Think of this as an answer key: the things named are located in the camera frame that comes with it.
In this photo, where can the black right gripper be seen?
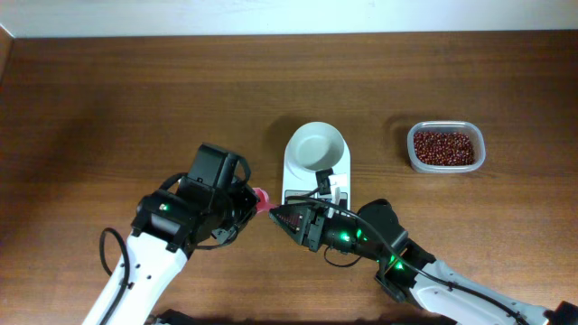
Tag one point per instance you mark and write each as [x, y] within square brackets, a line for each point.
[313, 229]

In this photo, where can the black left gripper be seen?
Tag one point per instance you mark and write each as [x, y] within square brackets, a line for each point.
[247, 201]

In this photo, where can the pink plastic measuring scoop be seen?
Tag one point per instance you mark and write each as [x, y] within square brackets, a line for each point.
[264, 204]

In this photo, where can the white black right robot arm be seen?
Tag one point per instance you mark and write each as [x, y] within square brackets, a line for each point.
[406, 272]

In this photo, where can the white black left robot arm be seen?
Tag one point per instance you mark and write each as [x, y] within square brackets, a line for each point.
[144, 270]

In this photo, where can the white digital kitchen scale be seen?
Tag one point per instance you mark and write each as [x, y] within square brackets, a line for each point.
[298, 182]

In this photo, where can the white round bowl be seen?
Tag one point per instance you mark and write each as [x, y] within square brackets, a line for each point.
[315, 146]

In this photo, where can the red beans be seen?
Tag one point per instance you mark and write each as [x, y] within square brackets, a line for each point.
[444, 149]

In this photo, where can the clear plastic bean container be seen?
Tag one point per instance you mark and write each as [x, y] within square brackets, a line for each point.
[472, 131]

